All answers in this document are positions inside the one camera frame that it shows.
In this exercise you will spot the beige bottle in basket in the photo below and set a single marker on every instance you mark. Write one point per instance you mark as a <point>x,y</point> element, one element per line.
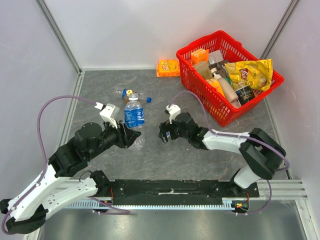
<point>228,91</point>

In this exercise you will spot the brown tea bottle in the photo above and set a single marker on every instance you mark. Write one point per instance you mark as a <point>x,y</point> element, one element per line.
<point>128,92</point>

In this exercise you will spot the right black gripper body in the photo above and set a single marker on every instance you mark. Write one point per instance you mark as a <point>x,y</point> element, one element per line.
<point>170,131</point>

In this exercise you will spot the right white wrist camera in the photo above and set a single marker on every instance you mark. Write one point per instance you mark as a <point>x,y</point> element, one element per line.
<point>173,111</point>

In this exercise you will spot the orange snack box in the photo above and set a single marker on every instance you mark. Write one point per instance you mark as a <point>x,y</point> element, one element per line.
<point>168,68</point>

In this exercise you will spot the clear plastic packet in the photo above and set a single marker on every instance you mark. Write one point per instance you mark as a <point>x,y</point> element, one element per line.
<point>215,57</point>

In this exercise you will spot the yellow Lays chips bag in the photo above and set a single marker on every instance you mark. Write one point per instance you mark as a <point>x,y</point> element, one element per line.
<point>256,74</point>

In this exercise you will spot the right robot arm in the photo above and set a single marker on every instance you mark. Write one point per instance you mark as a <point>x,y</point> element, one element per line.
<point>261,153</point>

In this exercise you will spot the orange box in basket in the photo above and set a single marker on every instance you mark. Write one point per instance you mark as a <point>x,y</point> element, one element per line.
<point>200,55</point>

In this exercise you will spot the black snack packet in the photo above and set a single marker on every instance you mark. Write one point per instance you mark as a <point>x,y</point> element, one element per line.
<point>245,95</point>

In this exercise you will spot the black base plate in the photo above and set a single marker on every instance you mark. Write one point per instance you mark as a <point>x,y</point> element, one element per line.
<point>175,192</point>

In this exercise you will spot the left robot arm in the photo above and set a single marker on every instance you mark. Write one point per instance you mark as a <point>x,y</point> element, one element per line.
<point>37,203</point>

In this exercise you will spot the white cable duct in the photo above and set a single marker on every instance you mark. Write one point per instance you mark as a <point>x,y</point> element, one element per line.
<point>89,204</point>

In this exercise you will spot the blue Pocari Sweat bottle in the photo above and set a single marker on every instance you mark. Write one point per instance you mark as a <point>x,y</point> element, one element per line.
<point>134,119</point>

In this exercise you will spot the clear empty plastic bottle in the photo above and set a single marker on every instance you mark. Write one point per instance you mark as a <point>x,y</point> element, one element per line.
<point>122,92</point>

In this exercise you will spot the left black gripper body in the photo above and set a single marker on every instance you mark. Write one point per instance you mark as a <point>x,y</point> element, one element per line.
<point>121,138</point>

